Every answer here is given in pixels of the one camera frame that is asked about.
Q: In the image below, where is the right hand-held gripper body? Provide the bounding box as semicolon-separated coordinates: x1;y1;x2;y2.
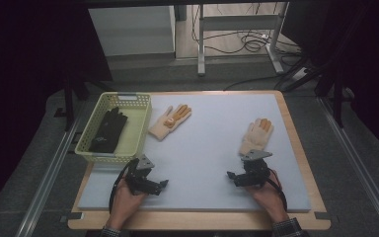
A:
236;149;274;190

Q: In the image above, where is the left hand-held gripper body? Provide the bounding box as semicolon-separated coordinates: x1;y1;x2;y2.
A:
123;153;163;197

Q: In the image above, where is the pale green plastic basket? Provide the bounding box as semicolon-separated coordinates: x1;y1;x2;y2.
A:
74;92;153;165

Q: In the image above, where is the black glove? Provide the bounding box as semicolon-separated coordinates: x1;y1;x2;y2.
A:
88;110;128;154
104;106;120;120

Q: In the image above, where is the person's right hand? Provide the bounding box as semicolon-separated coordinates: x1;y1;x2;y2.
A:
245;169;290;225

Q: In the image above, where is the person's left hand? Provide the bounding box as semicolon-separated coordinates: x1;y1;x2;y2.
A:
106;179;149;231

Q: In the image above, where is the cream glove with orange fingers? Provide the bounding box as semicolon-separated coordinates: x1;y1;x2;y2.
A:
238;118;274;157
148;104;192;142

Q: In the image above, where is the white foam mat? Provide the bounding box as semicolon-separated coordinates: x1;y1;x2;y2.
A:
77;94;312;213

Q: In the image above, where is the wooden table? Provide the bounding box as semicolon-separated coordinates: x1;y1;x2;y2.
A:
67;90;332;231

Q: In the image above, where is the black table corner clip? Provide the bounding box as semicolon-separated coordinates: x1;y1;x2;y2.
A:
59;211;84;223
313;210;333;221

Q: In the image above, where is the black stand leg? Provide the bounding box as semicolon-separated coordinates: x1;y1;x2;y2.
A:
62;73;91;132
315;62;347;129

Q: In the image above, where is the white power strip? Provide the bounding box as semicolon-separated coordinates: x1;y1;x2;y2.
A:
291;66;310;82

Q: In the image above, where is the white cabinet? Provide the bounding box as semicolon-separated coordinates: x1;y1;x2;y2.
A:
88;5;177;57

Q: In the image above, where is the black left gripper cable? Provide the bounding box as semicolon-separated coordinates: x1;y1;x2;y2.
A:
109;157;140;214

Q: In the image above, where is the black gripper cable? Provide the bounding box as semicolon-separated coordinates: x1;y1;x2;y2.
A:
268;167;289;212
109;157;140;214

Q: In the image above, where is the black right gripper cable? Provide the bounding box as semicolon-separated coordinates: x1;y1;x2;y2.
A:
268;167;289;212

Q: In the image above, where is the black floor cable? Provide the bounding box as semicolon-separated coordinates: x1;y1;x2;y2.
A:
223;73;298;92

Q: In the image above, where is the metal floor rail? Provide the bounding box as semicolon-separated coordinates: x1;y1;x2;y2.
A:
318;96;379;237
14;98;87;237

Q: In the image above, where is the tangle of black floor cables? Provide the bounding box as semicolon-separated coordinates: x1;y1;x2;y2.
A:
190;2;303;67

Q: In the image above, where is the grey metal stand frame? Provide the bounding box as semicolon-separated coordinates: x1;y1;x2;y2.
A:
196;1;290;77

